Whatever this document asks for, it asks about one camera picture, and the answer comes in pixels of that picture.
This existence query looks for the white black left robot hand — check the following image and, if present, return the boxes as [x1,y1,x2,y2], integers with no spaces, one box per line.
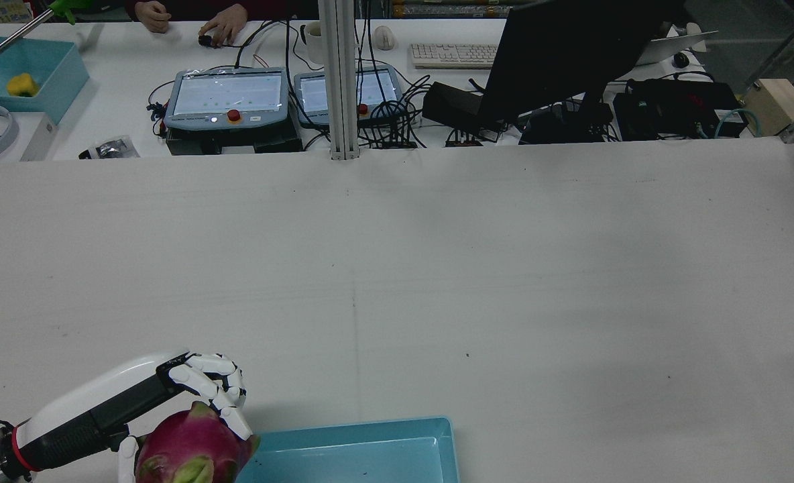
[13,350,253,483]

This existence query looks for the pink dragon fruit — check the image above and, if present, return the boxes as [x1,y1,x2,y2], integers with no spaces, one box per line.
[134,400,262,483]

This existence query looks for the clear plastic bag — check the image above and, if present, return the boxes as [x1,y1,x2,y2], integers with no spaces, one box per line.
[78,135,141,160]

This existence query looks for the white cardboard box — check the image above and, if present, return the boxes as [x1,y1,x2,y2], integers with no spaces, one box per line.
[0,112,58,162]

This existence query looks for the light blue plastic bin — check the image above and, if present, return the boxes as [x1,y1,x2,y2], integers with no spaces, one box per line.
[235,416,460,483]

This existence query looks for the dark equipment box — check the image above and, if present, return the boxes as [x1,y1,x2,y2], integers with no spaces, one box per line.
[166,124,304,156]

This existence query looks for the yellow toy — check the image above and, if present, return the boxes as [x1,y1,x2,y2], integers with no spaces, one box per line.
[6,72,40,98]

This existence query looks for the teal storage bin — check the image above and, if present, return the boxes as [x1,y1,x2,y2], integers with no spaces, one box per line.
[0,35,91,125]

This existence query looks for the large grey teach pendant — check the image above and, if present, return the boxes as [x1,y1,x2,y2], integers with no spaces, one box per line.
[164,66,290,131]

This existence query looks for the metal rod with green tip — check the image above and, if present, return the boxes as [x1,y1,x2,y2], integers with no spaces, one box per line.
[0,0,93,76]

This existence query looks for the clenched person hand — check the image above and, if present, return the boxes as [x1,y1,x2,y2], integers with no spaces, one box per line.
[134,0,171,33]

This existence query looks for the open person hand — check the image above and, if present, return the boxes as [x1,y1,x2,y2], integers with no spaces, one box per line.
[199,3,249,49]

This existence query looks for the white mug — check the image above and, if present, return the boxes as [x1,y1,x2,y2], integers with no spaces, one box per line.
[300,21,325,65]

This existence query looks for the black power adapter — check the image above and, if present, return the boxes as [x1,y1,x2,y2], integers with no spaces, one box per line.
[422,82,505,135]

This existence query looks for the white keyboard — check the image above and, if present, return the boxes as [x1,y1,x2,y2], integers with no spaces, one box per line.
[408,43,500,70]

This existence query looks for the yellow packaged boxes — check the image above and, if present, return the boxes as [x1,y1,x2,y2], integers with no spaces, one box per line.
[392,3,512,19]

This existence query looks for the black monitor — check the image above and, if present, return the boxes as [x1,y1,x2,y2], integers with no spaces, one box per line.
[479,0,686,145]

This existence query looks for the silver laptop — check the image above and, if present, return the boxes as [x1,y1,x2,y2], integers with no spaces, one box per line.
[635,30,718,66]

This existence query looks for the wooden box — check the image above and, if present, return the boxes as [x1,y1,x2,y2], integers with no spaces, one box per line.
[742,78,794,185]

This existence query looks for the aluminium extrusion post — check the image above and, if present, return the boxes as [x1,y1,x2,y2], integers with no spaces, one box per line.
[317,0,360,160]

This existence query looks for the teal cable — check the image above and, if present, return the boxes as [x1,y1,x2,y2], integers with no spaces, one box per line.
[697,107,763,140]

